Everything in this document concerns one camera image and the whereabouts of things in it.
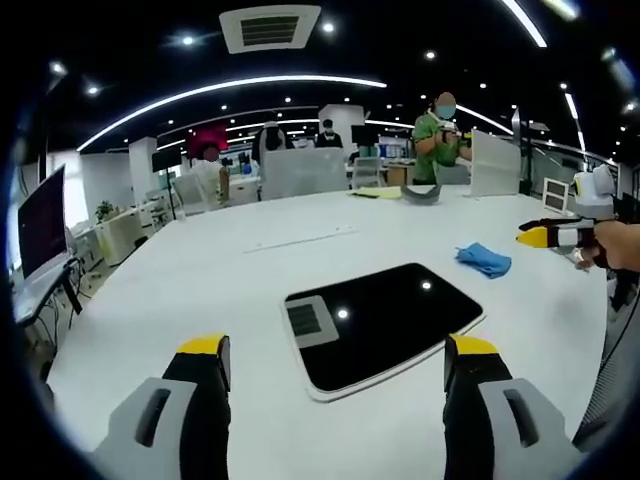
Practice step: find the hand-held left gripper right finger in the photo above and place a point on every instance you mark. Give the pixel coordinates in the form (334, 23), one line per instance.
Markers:
(480, 400)

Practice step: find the black computer monitor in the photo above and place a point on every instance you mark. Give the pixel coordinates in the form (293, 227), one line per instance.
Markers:
(42, 222)

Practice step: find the white desk divider panel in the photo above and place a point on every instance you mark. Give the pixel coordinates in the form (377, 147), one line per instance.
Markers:
(492, 165)

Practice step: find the yellow cloth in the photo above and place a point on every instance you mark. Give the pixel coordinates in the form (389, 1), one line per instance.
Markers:
(376, 193)

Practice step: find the ceiling air conditioner vent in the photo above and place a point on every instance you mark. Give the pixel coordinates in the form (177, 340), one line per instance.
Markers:
(270, 28)

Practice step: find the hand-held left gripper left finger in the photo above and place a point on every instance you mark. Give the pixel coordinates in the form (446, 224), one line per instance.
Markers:
(195, 400)

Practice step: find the grey curved tray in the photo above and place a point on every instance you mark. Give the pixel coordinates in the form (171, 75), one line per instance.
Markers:
(423, 194)

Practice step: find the frosted desk divider panel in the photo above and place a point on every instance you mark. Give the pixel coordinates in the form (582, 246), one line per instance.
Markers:
(304, 173)

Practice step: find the black glossy tablet tray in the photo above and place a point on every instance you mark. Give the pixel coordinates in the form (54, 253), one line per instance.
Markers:
(385, 325)

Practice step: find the white framed small cabinet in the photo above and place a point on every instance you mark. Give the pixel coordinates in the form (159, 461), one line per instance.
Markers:
(555, 194)

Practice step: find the person's right hand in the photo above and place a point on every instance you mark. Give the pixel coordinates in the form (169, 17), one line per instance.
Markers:
(612, 245)

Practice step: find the blue cleaning cloth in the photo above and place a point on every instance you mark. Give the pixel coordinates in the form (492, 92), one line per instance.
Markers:
(484, 260)

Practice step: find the green potted plant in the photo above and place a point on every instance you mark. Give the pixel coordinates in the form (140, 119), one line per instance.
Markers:
(104, 211)

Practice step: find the white side desk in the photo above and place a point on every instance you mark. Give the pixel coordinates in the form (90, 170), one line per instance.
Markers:
(42, 295)

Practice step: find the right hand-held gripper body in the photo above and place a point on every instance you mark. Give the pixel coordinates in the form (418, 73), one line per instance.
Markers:
(596, 200)

